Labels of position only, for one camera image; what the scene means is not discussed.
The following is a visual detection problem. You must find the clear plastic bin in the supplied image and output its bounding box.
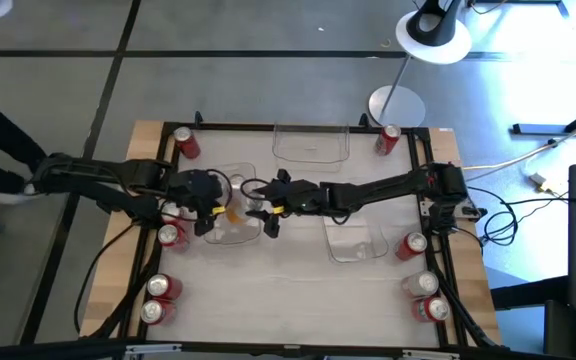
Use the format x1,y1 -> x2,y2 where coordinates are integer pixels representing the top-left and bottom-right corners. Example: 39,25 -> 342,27
201,160 -> 265,247
321,209 -> 390,265
271,122 -> 352,175

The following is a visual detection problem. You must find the black crossbeam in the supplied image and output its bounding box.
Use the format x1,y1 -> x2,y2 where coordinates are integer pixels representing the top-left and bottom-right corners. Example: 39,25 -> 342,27
0,338 -> 576,360

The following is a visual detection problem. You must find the black desk leg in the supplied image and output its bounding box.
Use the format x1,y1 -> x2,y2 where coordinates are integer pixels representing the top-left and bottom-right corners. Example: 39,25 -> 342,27
511,97 -> 576,137

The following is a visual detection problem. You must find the white cable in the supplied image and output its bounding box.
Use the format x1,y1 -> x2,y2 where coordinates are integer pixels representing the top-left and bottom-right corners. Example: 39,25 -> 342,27
462,117 -> 576,172

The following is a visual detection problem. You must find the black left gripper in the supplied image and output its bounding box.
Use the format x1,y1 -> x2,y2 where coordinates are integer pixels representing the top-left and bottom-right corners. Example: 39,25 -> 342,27
167,168 -> 225,238

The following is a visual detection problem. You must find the white floor lamp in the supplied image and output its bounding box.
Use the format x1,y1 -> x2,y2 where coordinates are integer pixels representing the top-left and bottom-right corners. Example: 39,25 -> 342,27
367,0 -> 473,129

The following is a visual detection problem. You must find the black stand leg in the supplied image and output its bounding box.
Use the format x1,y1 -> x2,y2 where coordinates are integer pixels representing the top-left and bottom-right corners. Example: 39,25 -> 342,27
490,274 -> 569,311

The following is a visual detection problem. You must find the silver frame bracket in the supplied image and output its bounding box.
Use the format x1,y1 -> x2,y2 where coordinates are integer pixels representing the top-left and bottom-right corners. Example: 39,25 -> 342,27
123,342 -> 183,358
401,348 -> 462,360

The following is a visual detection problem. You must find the power adapter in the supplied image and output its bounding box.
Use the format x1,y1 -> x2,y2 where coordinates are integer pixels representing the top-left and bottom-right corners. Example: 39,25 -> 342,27
527,172 -> 555,195

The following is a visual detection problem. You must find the black floor cable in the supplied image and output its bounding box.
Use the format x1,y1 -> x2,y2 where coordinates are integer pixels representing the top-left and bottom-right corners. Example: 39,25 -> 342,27
73,222 -> 137,335

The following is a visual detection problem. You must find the black aluminium table frame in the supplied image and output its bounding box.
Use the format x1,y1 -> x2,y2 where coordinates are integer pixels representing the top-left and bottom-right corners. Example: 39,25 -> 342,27
117,119 -> 504,351

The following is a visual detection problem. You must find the black coiled cable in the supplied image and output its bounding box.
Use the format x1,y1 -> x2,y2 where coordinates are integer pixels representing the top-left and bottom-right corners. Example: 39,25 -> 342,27
467,185 -> 519,247

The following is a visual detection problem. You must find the red Coca-Cola can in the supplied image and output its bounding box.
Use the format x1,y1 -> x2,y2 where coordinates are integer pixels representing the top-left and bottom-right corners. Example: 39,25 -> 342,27
172,125 -> 202,161
146,273 -> 184,301
394,231 -> 429,262
373,123 -> 403,157

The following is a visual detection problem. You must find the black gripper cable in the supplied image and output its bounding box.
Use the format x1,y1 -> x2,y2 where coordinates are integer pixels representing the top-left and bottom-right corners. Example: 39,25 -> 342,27
206,168 -> 235,202
239,177 -> 270,202

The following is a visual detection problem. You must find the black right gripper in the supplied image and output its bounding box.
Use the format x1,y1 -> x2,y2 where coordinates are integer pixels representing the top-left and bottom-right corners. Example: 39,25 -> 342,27
245,168 -> 327,239

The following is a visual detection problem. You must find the black box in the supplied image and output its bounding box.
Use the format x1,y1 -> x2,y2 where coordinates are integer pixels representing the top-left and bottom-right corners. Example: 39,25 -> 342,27
542,298 -> 576,357

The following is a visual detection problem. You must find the red soda can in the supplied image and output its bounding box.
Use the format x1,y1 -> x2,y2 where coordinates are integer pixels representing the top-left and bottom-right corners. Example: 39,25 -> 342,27
139,298 -> 177,326
410,295 -> 451,324
156,223 -> 190,253
160,201 -> 184,224

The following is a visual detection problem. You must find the white and orange soda can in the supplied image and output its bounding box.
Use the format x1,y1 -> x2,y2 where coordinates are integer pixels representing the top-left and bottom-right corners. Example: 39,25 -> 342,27
227,172 -> 249,196
222,204 -> 247,227
400,269 -> 441,300

